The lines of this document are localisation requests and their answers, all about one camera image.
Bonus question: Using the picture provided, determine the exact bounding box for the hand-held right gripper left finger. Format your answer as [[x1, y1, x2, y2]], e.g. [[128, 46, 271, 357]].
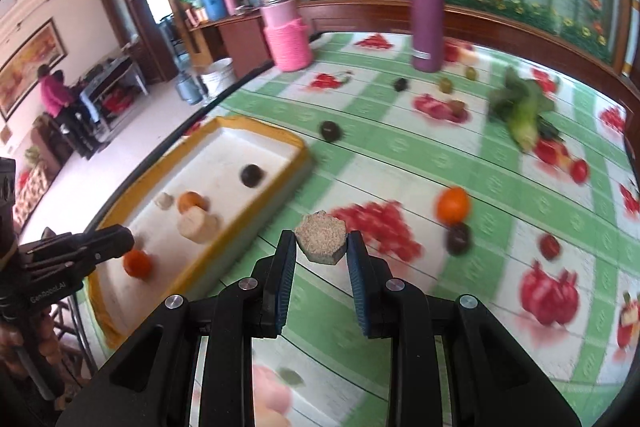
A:
[[56, 229, 298, 427]]

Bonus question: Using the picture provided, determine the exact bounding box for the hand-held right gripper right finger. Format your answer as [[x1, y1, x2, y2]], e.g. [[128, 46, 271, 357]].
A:
[[346, 231, 583, 427]]

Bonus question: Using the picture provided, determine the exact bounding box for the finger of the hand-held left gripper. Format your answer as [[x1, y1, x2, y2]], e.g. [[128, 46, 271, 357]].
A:
[[20, 247, 101, 283], [42, 224, 136, 265]]

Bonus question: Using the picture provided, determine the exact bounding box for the orange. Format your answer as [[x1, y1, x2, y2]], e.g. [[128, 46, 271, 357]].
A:
[[122, 250, 152, 279], [436, 187, 472, 224], [177, 191, 208, 212]]

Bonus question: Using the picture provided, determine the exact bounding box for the white tray with yellow rim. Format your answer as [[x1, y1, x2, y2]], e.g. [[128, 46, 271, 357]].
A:
[[87, 116, 315, 350]]

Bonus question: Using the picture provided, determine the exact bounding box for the beige steamed bun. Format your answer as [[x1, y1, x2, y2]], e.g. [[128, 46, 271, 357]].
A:
[[177, 207, 220, 244]]

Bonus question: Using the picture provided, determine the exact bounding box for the green printed tablecloth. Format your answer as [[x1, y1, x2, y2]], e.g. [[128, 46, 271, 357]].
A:
[[87, 32, 640, 427]]

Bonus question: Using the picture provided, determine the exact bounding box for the metal work table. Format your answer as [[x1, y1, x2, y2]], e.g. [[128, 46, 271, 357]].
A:
[[75, 54, 148, 128]]

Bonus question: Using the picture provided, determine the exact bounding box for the clear water jug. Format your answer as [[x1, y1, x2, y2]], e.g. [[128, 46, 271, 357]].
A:
[[175, 69, 203, 105]]

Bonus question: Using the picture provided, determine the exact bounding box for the red date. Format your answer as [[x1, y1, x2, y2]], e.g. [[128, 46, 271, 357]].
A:
[[539, 234, 561, 261]]

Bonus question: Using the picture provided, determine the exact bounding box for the white bucket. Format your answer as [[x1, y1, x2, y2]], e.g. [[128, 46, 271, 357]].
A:
[[200, 58, 237, 96]]

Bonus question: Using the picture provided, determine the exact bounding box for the green leafy vegetable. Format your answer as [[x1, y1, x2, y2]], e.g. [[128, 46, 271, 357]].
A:
[[487, 67, 566, 152]]

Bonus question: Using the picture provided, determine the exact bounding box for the wooden counter cabinet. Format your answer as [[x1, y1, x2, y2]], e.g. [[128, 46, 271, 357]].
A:
[[187, 4, 273, 78]]

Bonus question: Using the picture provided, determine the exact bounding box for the jar with pink knitted cover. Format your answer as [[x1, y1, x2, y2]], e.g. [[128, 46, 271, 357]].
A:
[[258, 0, 315, 72]]

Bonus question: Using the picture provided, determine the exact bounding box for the purple thermos flask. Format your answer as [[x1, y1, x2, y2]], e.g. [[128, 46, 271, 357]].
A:
[[404, 0, 446, 72]]

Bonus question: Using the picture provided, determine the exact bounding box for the framed wall painting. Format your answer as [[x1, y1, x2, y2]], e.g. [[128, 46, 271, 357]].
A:
[[0, 19, 68, 120]]

